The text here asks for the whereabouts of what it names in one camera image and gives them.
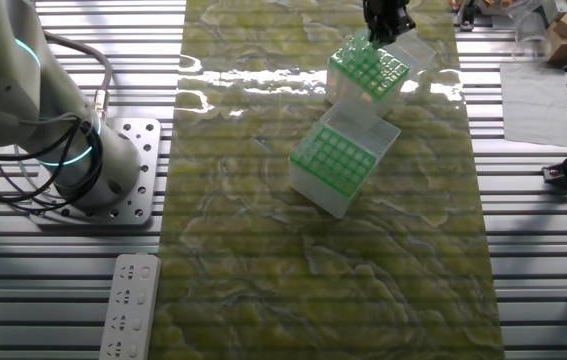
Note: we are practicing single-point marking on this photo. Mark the white power strip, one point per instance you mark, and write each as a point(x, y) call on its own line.
point(130, 310)

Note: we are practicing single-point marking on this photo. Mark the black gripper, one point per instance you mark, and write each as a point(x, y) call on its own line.
point(388, 9)

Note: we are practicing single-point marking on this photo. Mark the green rack pipette tip box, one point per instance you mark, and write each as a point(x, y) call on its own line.
point(388, 80)
point(323, 195)

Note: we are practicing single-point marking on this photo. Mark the white paper sheet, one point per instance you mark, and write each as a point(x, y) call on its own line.
point(535, 105)

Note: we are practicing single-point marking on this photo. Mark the silver perforated base plate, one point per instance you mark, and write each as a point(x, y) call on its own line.
point(150, 180)

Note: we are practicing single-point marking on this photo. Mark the green marble pattern mat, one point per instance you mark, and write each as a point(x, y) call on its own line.
point(263, 275)

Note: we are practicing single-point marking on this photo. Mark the clear plastic cup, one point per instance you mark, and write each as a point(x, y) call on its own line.
point(530, 35)

